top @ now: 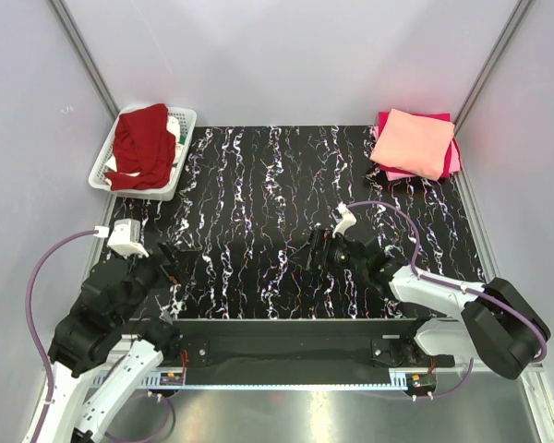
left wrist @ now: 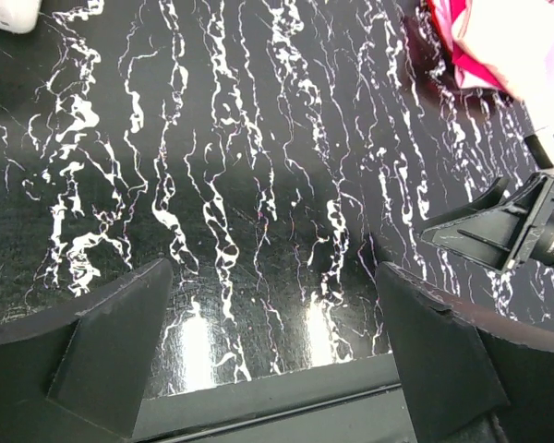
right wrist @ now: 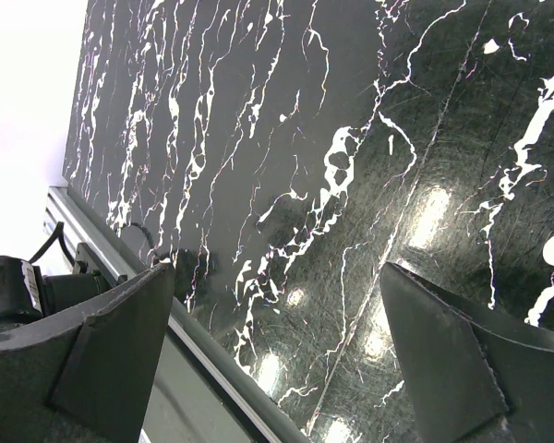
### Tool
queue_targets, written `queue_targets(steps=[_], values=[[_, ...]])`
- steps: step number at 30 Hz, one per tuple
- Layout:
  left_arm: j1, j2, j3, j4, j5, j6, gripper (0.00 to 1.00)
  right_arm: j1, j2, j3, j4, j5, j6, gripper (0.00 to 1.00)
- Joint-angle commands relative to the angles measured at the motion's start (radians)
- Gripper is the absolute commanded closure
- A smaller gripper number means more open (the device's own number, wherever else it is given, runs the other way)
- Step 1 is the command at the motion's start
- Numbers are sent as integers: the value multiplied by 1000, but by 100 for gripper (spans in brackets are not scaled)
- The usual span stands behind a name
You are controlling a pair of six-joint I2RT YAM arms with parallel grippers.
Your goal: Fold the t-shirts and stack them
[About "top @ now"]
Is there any dark red t shirt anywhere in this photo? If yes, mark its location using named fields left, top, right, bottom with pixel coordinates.
left=104, top=103, right=175, bottom=191

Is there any white t shirt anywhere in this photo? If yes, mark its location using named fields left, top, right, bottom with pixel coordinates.
left=104, top=115, right=185, bottom=176

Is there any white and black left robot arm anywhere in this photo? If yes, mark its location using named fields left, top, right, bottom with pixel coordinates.
left=24, top=243, right=199, bottom=442

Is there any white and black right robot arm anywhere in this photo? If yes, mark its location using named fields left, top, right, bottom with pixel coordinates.
left=291, top=229, right=551, bottom=379

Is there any left orange connector board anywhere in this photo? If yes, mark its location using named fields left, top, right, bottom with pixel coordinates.
left=160, top=372, right=185, bottom=386

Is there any orange connector board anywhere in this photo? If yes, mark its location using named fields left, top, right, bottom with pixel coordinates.
left=410, top=374, right=436, bottom=389
left=160, top=372, right=185, bottom=386

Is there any white plastic laundry basket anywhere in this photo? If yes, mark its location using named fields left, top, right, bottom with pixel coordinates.
left=88, top=103, right=197, bottom=201

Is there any folded salmon t shirt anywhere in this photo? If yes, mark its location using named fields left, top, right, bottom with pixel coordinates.
left=373, top=109, right=454, bottom=181

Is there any folded crimson t shirt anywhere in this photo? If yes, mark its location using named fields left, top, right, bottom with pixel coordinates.
left=379, top=112, right=451, bottom=134

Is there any folded pink t shirt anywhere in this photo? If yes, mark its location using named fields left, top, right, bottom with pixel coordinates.
left=369, top=139, right=462, bottom=181

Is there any right orange connector board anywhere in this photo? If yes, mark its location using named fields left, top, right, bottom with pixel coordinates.
left=410, top=374, right=436, bottom=389

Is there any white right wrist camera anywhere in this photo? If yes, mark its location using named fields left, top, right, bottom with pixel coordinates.
left=332, top=203, right=356, bottom=236

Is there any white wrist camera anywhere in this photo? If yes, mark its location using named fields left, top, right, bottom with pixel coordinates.
left=332, top=203, right=356, bottom=236
left=94, top=219, right=150, bottom=258

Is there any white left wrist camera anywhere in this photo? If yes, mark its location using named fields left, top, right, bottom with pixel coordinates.
left=94, top=219, right=150, bottom=258

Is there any white slotted cable duct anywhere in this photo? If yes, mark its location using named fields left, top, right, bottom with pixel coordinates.
left=90, top=368, right=410, bottom=391

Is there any left corner aluminium post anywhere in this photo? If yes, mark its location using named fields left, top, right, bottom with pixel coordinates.
left=47, top=0, right=119, bottom=119

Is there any corner aluminium post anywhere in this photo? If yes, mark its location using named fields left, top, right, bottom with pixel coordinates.
left=47, top=0, right=119, bottom=119
left=454, top=0, right=536, bottom=134

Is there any right corner aluminium post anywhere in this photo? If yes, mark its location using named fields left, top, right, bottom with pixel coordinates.
left=454, top=0, right=536, bottom=134

